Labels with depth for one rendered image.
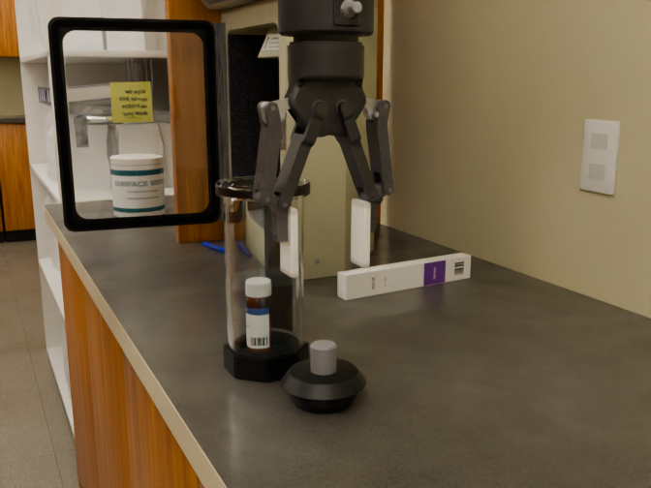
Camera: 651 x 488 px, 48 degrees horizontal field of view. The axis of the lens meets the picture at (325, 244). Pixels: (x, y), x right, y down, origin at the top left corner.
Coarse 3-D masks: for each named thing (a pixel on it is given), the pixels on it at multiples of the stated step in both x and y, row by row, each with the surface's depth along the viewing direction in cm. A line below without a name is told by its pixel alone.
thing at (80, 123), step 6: (78, 120) 134; (84, 120) 135; (78, 126) 134; (84, 126) 135; (78, 132) 135; (84, 132) 135; (78, 138) 135; (84, 138) 135; (78, 144) 135; (84, 144) 136
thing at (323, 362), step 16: (320, 352) 76; (304, 368) 78; (320, 368) 76; (336, 368) 78; (352, 368) 78; (288, 384) 76; (304, 384) 74; (320, 384) 74; (336, 384) 74; (352, 384) 75; (304, 400) 75; (320, 400) 74; (336, 400) 74; (352, 400) 76
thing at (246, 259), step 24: (240, 216) 80; (264, 216) 79; (240, 240) 80; (264, 240) 80; (240, 264) 81; (264, 264) 80; (240, 288) 82; (264, 288) 81; (288, 288) 82; (240, 312) 82; (264, 312) 82; (288, 312) 83; (240, 336) 83; (264, 336) 82; (288, 336) 83
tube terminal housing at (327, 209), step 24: (264, 0) 121; (240, 24) 132; (264, 24) 123; (288, 120) 118; (360, 120) 131; (288, 144) 119; (336, 144) 123; (312, 168) 122; (336, 168) 124; (312, 192) 122; (336, 192) 125; (312, 216) 123; (336, 216) 126; (312, 240) 124; (336, 240) 126; (312, 264) 125; (336, 264) 127
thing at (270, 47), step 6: (270, 30) 128; (276, 30) 126; (270, 36) 127; (276, 36) 126; (264, 42) 129; (270, 42) 127; (276, 42) 125; (264, 48) 128; (270, 48) 126; (276, 48) 125; (264, 54) 127; (270, 54) 126; (276, 54) 125
